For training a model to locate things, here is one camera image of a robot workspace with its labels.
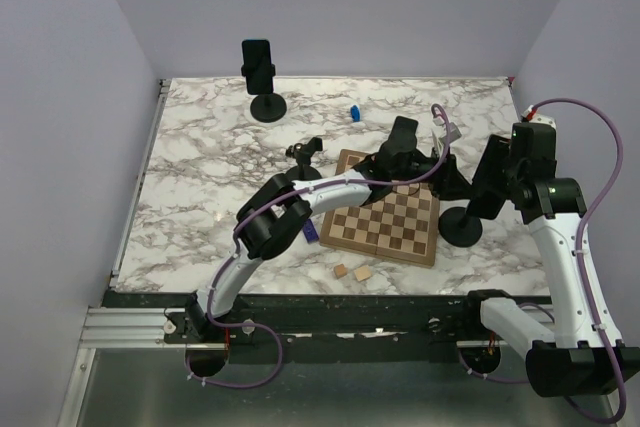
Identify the silver black smartphone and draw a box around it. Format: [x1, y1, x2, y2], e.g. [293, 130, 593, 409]
[388, 116, 418, 151]

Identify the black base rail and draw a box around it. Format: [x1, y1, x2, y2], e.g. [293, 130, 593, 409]
[164, 294, 506, 372]

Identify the wooden chessboard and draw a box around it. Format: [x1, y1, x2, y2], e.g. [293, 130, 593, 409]
[318, 148, 442, 268]

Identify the black phone stand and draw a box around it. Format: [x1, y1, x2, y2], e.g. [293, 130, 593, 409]
[438, 206, 483, 247]
[250, 89, 287, 123]
[285, 137, 323, 181]

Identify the black phone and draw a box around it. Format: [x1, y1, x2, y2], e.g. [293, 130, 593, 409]
[241, 39, 275, 95]

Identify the brown wooden cube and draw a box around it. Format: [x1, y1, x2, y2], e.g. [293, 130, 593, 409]
[334, 264, 348, 279]

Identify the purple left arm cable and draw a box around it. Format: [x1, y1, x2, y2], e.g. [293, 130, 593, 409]
[187, 103, 451, 388]

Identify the aluminium extrusion rail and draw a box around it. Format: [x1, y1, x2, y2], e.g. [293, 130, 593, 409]
[79, 308, 166, 349]

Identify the blue phone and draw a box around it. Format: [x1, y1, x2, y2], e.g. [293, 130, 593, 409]
[467, 134, 509, 220]

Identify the dark blue rectangular block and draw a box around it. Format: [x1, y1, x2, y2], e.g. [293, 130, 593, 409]
[302, 220, 319, 244]

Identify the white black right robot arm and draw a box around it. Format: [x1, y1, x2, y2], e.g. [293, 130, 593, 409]
[459, 122, 639, 397]

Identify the black back phone stand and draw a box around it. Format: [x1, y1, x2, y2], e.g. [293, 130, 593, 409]
[250, 89, 287, 123]

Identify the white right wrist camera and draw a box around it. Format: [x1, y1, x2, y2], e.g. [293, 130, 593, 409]
[521, 105, 557, 129]

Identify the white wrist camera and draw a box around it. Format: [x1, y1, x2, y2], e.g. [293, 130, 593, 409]
[521, 105, 557, 129]
[431, 118, 462, 150]

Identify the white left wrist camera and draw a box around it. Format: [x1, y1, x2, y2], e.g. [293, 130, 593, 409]
[431, 118, 462, 150]

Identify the light wooden cube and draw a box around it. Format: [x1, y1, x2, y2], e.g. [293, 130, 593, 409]
[354, 265, 372, 282]

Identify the blue chess piece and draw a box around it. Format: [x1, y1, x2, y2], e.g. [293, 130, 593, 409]
[350, 105, 361, 122]

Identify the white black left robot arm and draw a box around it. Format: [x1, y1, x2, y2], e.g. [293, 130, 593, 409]
[187, 140, 471, 342]

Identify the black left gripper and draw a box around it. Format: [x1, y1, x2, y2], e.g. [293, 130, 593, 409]
[390, 144, 476, 201]

